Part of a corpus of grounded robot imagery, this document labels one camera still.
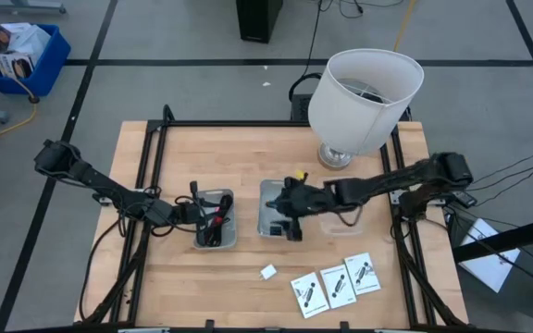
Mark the white paper sheet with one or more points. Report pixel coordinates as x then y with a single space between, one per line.
488 263

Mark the black computer tower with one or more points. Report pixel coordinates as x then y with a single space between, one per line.
258 18

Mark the printed cardboard product box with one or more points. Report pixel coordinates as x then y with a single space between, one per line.
7 38
14 65

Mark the black taped USB wall charger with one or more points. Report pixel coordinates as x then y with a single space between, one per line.
276 229

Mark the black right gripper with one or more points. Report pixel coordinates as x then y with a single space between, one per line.
303 199

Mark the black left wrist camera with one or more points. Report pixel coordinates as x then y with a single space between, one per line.
159 213

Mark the white wall charger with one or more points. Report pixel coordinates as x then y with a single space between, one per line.
268 272

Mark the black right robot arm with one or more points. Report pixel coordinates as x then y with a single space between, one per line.
387 185

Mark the white green product box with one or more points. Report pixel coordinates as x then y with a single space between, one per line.
309 294
338 286
362 273

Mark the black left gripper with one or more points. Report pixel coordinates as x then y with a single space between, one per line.
188 215

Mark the grey cart base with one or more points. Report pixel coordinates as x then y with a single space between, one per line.
26 5

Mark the black table frame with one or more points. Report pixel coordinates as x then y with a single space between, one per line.
276 123

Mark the small yellow tag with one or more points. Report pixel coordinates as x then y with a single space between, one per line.
300 175

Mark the blue plastic tote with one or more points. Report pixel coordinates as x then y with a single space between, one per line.
46 69

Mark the small black device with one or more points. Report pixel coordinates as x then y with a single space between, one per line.
463 198

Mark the black metal beam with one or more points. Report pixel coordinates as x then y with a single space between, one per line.
507 240

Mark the white shade silver table lamp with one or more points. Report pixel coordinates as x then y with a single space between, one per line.
354 106

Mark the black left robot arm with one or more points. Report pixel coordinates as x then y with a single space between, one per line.
90 176

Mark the black power strip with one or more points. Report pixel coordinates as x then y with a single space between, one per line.
301 108

